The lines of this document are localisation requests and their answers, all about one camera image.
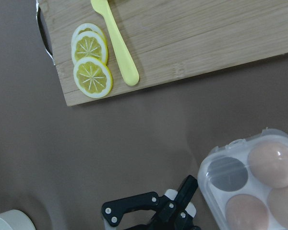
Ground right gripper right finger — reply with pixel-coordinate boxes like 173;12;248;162
147;175;199;230

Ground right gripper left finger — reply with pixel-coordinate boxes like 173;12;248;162
101;192;161;227

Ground brown egg from bowl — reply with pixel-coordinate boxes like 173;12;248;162
226;194;269;230

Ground clear plastic egg box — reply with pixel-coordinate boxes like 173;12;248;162
197;129;288;230

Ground lower brown egg in box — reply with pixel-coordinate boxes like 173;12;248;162
267;186;288;230

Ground brown egg in box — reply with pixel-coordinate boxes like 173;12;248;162
248;141;288;188
267;186;288;230

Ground upper brown egg in box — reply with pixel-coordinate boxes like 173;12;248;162
248;141;288;188

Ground white round bowl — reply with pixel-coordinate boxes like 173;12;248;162
0;209;36;230

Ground top lemon slice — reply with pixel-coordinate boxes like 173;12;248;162
73;57;113;99

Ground yellow plastic knife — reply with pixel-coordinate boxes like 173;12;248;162
91;0;140;86

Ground middle lemon slice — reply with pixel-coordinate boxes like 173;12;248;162
71;31;108;65

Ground bamboo cutting board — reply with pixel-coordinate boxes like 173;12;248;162
33;0;288;106

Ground hidden white lemon slice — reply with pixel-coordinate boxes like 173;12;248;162
71;23;107;44

